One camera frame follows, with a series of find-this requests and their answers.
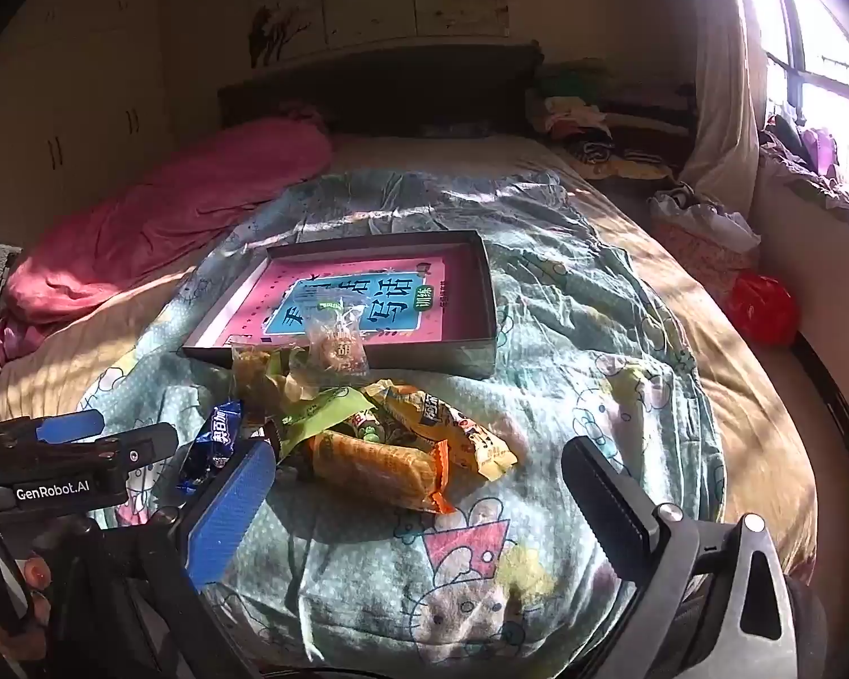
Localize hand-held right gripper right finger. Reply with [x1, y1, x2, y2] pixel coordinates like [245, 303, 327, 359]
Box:
[561, 436, 797, 679]

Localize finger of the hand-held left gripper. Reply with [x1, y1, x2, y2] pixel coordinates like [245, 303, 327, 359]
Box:
[95, 424, 179, 482]
[34, 409, 106, 444]

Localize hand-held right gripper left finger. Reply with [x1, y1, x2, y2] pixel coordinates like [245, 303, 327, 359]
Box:
[138, 439, 278, 679]

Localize blue cookie packet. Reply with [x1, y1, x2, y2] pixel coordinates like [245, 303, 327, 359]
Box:
[175, 399, 246, 491]

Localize clear bag of yellow snack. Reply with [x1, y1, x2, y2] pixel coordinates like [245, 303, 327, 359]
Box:
[230, 339, 305, 407]

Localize orange cake packet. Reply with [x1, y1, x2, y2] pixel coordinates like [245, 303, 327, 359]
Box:
[306, 430, 460, 516]

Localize yellow snack packet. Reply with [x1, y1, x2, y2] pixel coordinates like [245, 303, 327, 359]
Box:
[363, 380, 520, 483]

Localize clear pastry packet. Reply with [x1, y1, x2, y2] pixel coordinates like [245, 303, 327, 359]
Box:
[303, 303, 373, 379]

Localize dark cardboard box tray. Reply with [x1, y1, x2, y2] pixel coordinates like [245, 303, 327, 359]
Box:
[182, 230, 500, 381]

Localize person's left hand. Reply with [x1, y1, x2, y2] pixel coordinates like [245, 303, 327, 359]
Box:
[0, 553, 52, 660]

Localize cartoon printed quilt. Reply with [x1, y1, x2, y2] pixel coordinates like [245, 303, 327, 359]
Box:
[78, 168, 726, 679]

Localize bed with beige sheet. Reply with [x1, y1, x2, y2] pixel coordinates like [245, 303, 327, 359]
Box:
[0, 134, 822, 679]

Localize pink book with blue label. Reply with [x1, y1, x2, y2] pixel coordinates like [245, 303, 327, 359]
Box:
[201, 255, 468, 347]

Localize pink blanket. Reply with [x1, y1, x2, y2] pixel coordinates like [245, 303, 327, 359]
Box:
[0, 120, 335, 369]

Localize red plastic bag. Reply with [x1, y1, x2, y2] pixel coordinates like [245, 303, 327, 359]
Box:
[723, 272, 800, 347]

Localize pink patterned box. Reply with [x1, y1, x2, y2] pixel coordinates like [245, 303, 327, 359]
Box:
[651, 219, 758, 287]

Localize white plastic bag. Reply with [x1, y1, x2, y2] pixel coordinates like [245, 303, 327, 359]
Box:
[647, 184, 761, 248]

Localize white wardrobe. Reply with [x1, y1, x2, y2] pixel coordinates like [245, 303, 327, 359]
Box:
[0, 0, 178, 227]

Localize pile of clothes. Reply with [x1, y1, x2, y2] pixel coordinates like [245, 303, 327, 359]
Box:
[527, 63, 694, 181]

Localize clothes on windowsill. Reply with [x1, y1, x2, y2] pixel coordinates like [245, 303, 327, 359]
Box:
[758, 109, 849, 227]

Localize beige curtain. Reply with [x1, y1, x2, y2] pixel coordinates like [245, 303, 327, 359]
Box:
[679, 0, 769, 192]

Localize dark headboard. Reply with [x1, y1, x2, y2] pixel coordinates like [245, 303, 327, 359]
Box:
[218, 42, 546, 139]

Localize window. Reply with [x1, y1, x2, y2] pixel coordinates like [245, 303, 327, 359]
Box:
[732, 0, 849, 178]

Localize wall painting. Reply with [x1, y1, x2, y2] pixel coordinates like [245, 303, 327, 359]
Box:
[246, 0, 511, 68]

